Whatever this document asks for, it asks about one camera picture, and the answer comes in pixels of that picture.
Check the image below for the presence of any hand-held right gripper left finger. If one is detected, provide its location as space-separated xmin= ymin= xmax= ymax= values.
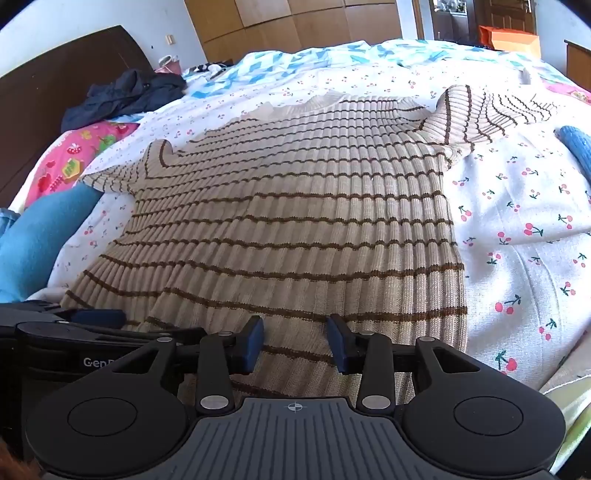
xmin=110 ymin=315 xmax=265 ymax=415

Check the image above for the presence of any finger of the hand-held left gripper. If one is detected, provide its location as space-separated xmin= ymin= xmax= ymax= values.
xmin=58 ymin=308 xmax=127 ymax=329
xmin=122 ymin=326 xmax=208 ymax=346

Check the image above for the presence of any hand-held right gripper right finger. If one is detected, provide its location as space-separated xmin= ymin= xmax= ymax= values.
xmin=325 ymin=314 xmax=484 ymax=412

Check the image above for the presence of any beige brown striped knit sweater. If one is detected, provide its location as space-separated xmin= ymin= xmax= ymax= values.
xmin=60 ymin=84 xmax=559 ymax=400

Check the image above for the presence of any blue towel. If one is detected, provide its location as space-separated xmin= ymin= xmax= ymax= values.
xmin=0 ymin=185 xmax=105 ymax=303

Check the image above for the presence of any pink fruit print pillow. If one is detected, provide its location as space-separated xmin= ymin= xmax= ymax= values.
xmin=23 ymin=121 xmax=141 ymax=208

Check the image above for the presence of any white cherry print bedsheet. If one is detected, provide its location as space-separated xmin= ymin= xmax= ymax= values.
xmin=46 ymin=51 xmax=591 ymax=393

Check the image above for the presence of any dark navy clothing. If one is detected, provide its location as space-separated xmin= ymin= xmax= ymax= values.
xmin=60 ymin=69 xmax=188 ymax=132

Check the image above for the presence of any light green cloth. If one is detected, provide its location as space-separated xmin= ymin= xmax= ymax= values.
xmin=542 ymin=342 xmax=591 ymax=472

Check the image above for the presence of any dark wooden headboard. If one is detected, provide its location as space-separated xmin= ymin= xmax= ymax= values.
xmin=0 ymin=25 xmax=155 ymax=208

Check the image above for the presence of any black white small cloth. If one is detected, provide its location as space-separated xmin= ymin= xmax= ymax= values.
xmin=191 ymin=62 xmax=232 ymax=77

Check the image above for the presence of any blue white patterned quilt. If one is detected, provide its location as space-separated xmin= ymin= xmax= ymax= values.
xmin=182 ymin=39 xmax=591 ymax=104

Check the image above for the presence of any blue knit cloth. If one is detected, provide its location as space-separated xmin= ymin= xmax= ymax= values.
xmin=554 ymin=124 xmax=591 ymax=178

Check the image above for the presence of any wooden wardrobe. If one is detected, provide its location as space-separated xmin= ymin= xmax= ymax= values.
xmin=185 ymin=0 xmax=402 ymax=65

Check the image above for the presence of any wooden furniture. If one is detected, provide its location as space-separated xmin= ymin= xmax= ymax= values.
xmin=564 ymin=39 xmax=591 ymax=90

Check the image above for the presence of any wooden door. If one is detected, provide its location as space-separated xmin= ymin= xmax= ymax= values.
xmin=475 ymin=0 xmax=539 ymax=35

